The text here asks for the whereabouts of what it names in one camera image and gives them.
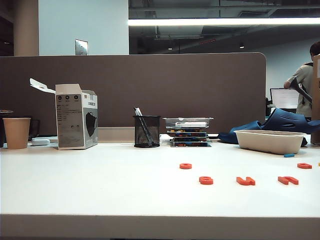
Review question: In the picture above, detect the case of colourful magnets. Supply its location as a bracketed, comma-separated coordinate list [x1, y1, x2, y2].
[166, 127, 209, 137]
[169, 136, 210, 142]
[169, 140, 213, 147]

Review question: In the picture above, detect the clear plastic case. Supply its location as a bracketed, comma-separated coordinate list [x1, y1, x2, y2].
[162, 116, 215, 130]

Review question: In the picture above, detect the black mesh pen holder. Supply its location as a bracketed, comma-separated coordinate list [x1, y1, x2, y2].
[132, 114, 161, 148]

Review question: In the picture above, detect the black white pen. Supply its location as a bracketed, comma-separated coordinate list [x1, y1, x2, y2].
[133, 106, 154, 146]

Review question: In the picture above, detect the white marker in case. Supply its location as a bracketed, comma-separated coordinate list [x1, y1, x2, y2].
[174, 121, 209, 128]

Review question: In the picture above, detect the brown desk divider panel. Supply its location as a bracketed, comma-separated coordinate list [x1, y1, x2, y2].
[0, 51, 267, 144]

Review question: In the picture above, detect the white grey face mask box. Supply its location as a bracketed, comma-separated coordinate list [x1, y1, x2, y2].
[29, 77, 99, 150]

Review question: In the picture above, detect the white ceiling light strip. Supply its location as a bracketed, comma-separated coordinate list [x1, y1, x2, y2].
[128, 17, 320, 27]

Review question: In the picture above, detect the beige oval tray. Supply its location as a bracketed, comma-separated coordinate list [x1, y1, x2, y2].
[234, 129, 308, 155]

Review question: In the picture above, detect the small white case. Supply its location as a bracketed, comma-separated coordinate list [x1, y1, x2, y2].
[31, 137, 52, 147]

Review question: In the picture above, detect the blue fabric bag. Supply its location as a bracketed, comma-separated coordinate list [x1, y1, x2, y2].
[217, 107, 320, 147]

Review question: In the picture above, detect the dark glass mug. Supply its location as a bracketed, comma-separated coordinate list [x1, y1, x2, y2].
[28, 118, 41, 141]

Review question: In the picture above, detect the white-lit computer monitor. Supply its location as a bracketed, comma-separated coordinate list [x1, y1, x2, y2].
[269, 87, 300, 110]

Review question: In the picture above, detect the brown paper cup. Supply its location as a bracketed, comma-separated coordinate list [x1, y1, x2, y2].
[2, 117, 32, 150]

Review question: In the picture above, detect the person in light shirt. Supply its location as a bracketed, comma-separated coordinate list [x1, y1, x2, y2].
[283, 41, 320, 121]

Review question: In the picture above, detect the tall cardboard box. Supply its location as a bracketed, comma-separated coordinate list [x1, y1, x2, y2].
[311, 54, 320, 145]

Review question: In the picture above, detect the dark round container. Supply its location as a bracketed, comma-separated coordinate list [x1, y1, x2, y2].
[0, 109, 15, 148]

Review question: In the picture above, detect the metal wall plate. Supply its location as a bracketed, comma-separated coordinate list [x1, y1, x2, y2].
[74, 39, 89, 56]

